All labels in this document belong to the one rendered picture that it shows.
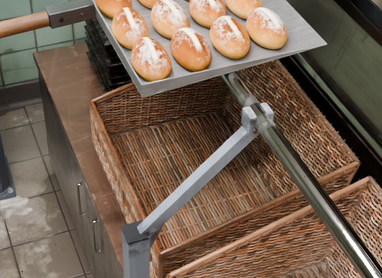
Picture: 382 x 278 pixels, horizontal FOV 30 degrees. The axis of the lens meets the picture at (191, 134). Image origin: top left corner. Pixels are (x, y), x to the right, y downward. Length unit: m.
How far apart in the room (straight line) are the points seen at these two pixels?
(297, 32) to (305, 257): 0.57
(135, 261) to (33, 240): 1.25
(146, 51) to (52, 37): 1.72
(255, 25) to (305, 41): 0.10
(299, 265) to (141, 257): 0.50
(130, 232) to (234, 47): 0.37
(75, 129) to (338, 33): 0.80
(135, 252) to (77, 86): 0.99
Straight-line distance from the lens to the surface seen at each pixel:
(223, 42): 1.27
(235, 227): 1.56
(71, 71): 2.25
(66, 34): 2.94
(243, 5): 1.37
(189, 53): 1.24
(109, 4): 1.38
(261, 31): 1.29
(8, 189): 2.68
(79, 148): 1.98
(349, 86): 1.61
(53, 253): 2.49
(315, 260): 1.72
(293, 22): 1.38
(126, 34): 1.30
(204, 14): 1.34
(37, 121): 2.97
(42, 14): 1.39
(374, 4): 1.50
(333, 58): 1.65
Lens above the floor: 1.93
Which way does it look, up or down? 42 degrees down
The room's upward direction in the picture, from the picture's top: 3 degrees clockwise
